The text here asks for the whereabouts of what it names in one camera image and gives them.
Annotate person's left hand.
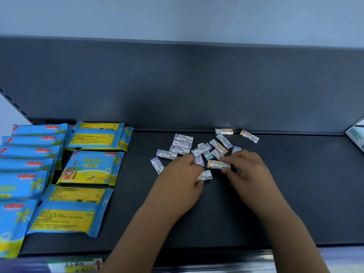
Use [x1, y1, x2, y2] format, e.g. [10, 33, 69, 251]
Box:
[145, 154, 205, 222]

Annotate person's right hand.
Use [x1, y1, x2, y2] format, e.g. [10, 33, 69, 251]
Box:
[220, 149, 288, 217]

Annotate eraser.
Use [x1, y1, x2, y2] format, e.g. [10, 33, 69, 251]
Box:
[196, 169, 213, 182]
[207, 160, 231, 170]

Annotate pile of small erasers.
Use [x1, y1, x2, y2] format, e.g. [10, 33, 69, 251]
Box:
[150, 128, 260, 175]

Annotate white box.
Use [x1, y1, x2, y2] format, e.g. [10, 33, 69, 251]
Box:
[344, 116, 364, 152]

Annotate person's right forearm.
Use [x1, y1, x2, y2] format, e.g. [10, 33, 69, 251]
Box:
[261, 200, 330, 273]

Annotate person's left forearm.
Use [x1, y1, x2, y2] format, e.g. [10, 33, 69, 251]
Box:
[101, 201, 185, 273]

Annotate dark grey shelf back panel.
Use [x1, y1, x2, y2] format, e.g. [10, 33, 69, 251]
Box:
[0, 36, 364, 134]

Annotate green yellow shelf label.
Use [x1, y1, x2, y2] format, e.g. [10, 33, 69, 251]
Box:
[47, 258, 103, 273]

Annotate stack of blue yellow packets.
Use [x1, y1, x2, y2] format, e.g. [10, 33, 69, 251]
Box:
[0, 121, 134, 259]

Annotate shelf front price rail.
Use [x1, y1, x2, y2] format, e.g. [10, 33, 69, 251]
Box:
[0, 248, 364, 273]

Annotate grey slotted shelf post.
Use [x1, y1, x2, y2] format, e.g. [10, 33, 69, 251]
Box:
[0, 88, 34, 125]

